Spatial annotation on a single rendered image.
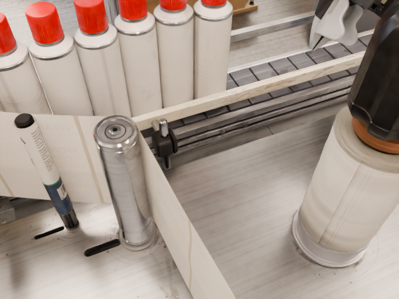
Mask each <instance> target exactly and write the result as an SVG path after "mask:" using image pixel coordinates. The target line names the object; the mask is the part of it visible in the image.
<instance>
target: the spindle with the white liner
mask: <svg viewBox="0 0 399 299"><path fill-rule="evenodd" d="M347 104H348V106H346V107H345V108H343V109H342V110H340V111H339V112H338V114H337V115H336V117H335V119H334V123H333V126H332V129H331V132H330V134H329V137H328V139H327V141H326V143H325V145H324V149H323V151H322V154H321V157H320V159H319V162H318V164H317V166H316V169H315V171H314V173H313V176H312V180H311V183H310V185H309V187H308V189H307V191H306V193H305V197H304V198H303V200H302V202H301V204H300V207H299V210H298V211H297V213H296V215H295V216H294V219H293V224H292V231H293V237H294V239H295V242H296V244H297V245H298V246H299V248H300V250H301V251H302V252H303V253H304V254H305V255H307V257H309V258H310V259H312V260H313V261H315V262H316V263H319V264H321V265H324V266H328V267H332V268H343V267H346V266H350V265H352V264H354V263H356V262H357V261H358V260H359V259H360V258H361V257H362V256H363V255H364V253H365V251H366V248H367V247H368V246H369V245H370V244H371V242H372V240H373V238H374V236H375V234H376V233H377V232H378V231H379V229H380V228H381V227H382V225H383V223H384V222H385V220H386V219H387V218H388V217H389V216H390V215H391V213H392V212H393V210H394V209H395V207H396V206H397V205H398V203H399V3H397V4H396V5H395V6H393V7H392V8H391V9H390V10H389V11H388V12H387V13H386V14H385V15H384V16H383V17H382V18H381V19H380V20H379V22H378V23H377V25H376V27H375V30H374V32H373V35H372V38H371V39H370V42H369V44H368V46H367V48H366V51H365V54H364V56H363V59H362V61H361V63H360V66H359V69H358V71H357V74H356V76H355V78H354V81H353V83H352V86H351V89H350V91H349V94H348V96H347Z"/></svg>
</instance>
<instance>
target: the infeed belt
mask: <svg viewBox="0 0 399 299"><path fill-rule="evenodd" d="M372 35H373V34H368V35H365V36H362V37H358V40H357V41H356V43H355V44H353V45H351V46H346V45H344V44H341V43H336V44H332V45H329V46H325V47H323V48H322V47H321V48H318V49H317V50H310V51H307V52H303V53H299V54H297V55H292V56H288V57H286V58H281V59H277V60H274V61H271V62H268V63H262V64H260V65H255V66H252V67H249V68H245V69H241V70H238V71H234V72H230V73H229V74H228V73H227V84H226V90H230V89H233V88H236V87H240V86H243V85H247V84H251V83H253V82H257V81H261V80H264V79H268V78H272V77H276V76H278V75H282V74H286V73H289V72H293V71H297V70H299V69H303V68H307V67H310V66H313V65H317V64H320V63H324V62H328V61H331V60H334V59H338V58H342V57H345V56H348V55H352V54H355V53H359V52H362V51H365V50H366V48H367V46H368V44H369V42H370V39H371V38H372ZM358 69H359V66H356V67H353V68H349V69H346V70H343V71H340V72H336V73H333V74H329V75H326V76H323V77H319V78H315V79H312V80H309V81H306V82H302V83H299V84H296V85H292V86H289V87H286V88H282V89H279V90H275V91H272V92H269V93H265V94H262V95H259V96H256V97H252V98H248V99H246V100H242V101H238V102H235V103H232V104H228V105H225V106H221V107H219V108H218V109H214V110H208V111H206V112H202V113H198V114H194V115H192V116H188V117H184V118H181V119H178V120H174V121H171V122H168V127H170V128H172V130H173V129H177V128H180V127H183V126H186V125H190V124H193V123H197V122H200V121H202V120H206V119H210V118H212V117H216V116H219V115H222V114H226V113H230V112H233V111H235V110H239V109H243V108H246V107H249V106H253V105H255V104H259V103H263V102H265V101H268V100H272V99H275V98H279V97H282V96H286V95H288V94H292V93H296V92H298V91H302V90H305V89H308V88H312V87H315V86H318V85H321V84H325V83H328V82H331V81H335V80H338V79H341V78H345V77H348V76H351V75H354V74H357V71H358ZM140 132H141V134H142V136H143V137H144V138H147V137H150V136H151V134H152V133H153V132H154V129H153V127H152V128H148V129H144V130H141V131H140Z"/></svg>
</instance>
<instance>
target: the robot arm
mask: <svg viewBox="0 0 399 299"><path fill-rule="evenodd" d="M397 3H399V0H319V2H318V6H317V8H316V11H315V18H314V19H313V23H312V28H311V35H310V39H309V48H310V49H311V50H317V49H318V48H320V47H321V46H323V45H324V44H326V43H327V42H328V41H330V40H333V41H337V42H339V43H341V44H344V45H346V46H351V45H353V44H355V43H356V41H357V40H358V33H357V30H356V23H357V22H358V21H359V19H360V18H361V16H362V15H363V10H364V9H365V8H366V9H368V10H370V11H372V12H374V13H375V14H376V15H377V16H379V17H381V18H382V17H383V16H384V15H385V14H386V13H387V12H388V11H389V10H390V9H391V8H392V7H393V6H395V5H396V4H397Z"/></svg>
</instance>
